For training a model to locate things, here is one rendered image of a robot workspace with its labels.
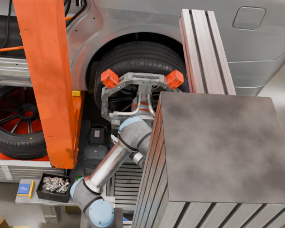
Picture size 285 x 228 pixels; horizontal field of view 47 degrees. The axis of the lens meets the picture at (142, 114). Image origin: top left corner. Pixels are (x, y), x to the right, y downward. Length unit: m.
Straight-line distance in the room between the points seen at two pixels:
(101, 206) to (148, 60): 0.94
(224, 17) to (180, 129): 1.45
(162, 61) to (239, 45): 0.50
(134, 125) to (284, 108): 2.56
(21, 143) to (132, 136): 1.19
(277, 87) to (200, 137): 3.42
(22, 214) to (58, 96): 1.33
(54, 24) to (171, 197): 0.99
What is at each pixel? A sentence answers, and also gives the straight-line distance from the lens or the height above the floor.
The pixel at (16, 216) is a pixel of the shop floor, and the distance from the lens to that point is 2.79.
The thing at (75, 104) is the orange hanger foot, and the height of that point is 0.68.
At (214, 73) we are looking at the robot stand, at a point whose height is 2.03.
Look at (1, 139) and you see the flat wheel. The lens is 2.55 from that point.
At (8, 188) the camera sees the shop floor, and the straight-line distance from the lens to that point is 2.91.
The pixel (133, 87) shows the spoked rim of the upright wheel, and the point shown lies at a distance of 2.19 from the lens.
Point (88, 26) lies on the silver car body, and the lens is 2.06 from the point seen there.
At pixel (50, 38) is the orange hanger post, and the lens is 1.44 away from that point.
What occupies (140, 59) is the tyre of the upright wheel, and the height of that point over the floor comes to 1.18.
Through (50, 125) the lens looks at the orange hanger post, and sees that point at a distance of 1.90.
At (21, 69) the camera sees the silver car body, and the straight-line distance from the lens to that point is 2.39.
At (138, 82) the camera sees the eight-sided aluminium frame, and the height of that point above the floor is 1.10.
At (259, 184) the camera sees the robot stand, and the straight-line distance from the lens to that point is 0.62.
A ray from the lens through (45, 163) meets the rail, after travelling 2.50.
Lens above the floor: 2.53
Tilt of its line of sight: 51 degrees down
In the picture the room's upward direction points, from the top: 10 degrees clockwise
